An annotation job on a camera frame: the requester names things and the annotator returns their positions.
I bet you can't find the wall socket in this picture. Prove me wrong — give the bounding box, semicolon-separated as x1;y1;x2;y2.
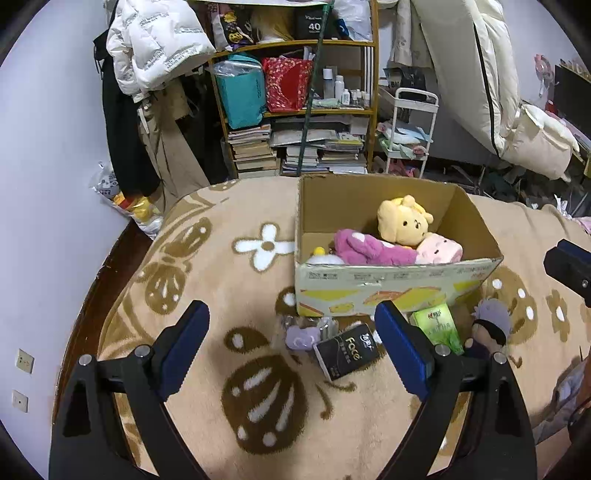
15;349;34;374
11;390;29;413

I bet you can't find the black monitor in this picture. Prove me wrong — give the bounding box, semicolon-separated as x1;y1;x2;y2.
553;65;591;137

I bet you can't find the black hanging coat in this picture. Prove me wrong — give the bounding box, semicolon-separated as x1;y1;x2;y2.
93;30;160;197

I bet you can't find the teal bag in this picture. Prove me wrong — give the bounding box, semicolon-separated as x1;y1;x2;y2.
212;54;266;129

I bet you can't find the black box with 40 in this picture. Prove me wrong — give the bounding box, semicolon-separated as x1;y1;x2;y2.
294;6;339;40

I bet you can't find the green tissue pack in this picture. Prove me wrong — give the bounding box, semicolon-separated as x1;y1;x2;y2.
410;303;464;355

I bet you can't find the white puffer jacket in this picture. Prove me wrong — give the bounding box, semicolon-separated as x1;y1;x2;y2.
106;0;215;103

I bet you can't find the yellow bear plush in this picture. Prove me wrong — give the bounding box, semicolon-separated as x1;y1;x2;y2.
377;195;434;247

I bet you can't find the white plastic bag on shelf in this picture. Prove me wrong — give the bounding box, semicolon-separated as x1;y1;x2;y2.
334;0;373;42

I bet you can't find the beige patterned blanket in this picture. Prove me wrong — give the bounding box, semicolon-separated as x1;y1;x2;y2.
98;177;590;479

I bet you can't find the red gift bag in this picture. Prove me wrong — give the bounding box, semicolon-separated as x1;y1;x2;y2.
262;57;314;113

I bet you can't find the pink bear plush toy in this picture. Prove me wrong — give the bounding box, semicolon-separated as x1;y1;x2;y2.
334;229;417;266

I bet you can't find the green broom stick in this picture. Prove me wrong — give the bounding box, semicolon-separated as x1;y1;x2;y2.
295;0;335;177

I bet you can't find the stack of books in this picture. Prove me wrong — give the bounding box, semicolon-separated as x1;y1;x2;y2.
228;123;280;179

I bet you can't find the wooden bookshelf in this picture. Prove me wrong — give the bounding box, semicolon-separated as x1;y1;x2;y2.
207;1;379;179

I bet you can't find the white rolling cart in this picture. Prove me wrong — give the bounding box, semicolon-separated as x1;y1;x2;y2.
377;86;440;178

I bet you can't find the pink cylinder plush pillow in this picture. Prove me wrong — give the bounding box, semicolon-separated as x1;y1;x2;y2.
416;232;463;265

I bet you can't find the cardboard box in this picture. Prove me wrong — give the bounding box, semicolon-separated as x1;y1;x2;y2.
294;175;503;317

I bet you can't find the cream folded mattress chair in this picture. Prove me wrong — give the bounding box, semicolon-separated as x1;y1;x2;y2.
413;1;579;180

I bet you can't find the small purple plush toy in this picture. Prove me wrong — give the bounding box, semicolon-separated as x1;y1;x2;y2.
284;325;322;351

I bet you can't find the plastic bag with toys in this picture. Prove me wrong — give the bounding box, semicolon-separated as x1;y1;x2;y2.
89;162;163;240

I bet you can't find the black Face tissue pack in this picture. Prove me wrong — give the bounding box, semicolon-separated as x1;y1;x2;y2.
314;323;381;382

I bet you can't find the purple haired doll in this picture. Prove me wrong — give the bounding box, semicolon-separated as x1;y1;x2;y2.
464;298;512;359

